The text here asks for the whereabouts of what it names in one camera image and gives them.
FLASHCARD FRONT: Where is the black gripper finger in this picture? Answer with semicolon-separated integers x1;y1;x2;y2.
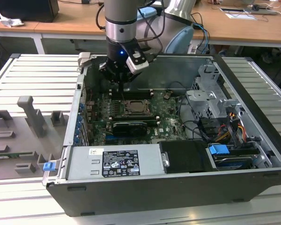
98;62;122;92
121;74;138;92

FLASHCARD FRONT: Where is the CPU socket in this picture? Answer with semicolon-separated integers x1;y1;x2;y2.
118;98;155;118

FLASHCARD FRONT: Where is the graphics card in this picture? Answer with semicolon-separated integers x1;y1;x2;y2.
111;120;148;138

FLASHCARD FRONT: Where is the green motherboard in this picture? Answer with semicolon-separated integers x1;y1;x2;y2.
84;90;203;146

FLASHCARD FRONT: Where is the black power supply label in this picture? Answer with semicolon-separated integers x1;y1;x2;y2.
102;150;140;177

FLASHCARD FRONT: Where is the silver metal drive cage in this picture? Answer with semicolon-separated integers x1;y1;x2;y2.
185;64;243;122

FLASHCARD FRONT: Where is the silver power supply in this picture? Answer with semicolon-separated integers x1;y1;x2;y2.
67;143;166;181

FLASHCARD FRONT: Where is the black plastic shroud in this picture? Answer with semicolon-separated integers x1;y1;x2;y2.
159;140;217;174

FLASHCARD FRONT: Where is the blue case latch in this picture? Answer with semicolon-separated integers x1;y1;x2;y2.
43;161;56;172

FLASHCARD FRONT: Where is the crumpled white paper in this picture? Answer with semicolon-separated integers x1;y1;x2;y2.
0;13;25;28

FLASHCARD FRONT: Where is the blue disk carrier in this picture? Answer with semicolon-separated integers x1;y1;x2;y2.
207;144;259;171

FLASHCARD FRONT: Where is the black power connector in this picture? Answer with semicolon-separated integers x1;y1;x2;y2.
226;106;241;146

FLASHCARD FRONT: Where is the black open PC case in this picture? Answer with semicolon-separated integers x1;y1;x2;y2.
42;52;281;218

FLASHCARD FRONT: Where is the grey parts rack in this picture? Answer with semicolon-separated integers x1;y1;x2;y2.
0;95;70;181

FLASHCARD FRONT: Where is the green RAM stick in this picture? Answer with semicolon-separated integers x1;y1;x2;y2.
0;152;36;158

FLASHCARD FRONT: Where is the white paper sheet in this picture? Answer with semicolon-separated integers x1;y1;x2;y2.
225;13;258;21

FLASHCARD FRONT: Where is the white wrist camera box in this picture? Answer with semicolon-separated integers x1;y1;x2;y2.
126;51;149;75

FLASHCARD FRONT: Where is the grey case handle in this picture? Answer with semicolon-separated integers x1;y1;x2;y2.
77;52;92;68

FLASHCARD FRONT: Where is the black wire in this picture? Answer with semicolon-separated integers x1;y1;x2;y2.
179;96;207;141

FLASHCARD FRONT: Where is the blue wire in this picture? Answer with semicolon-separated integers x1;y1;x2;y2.
194;22;210;56

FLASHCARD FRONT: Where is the orange yellow wire bundle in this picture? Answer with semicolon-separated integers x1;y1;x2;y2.
214;124;246;143

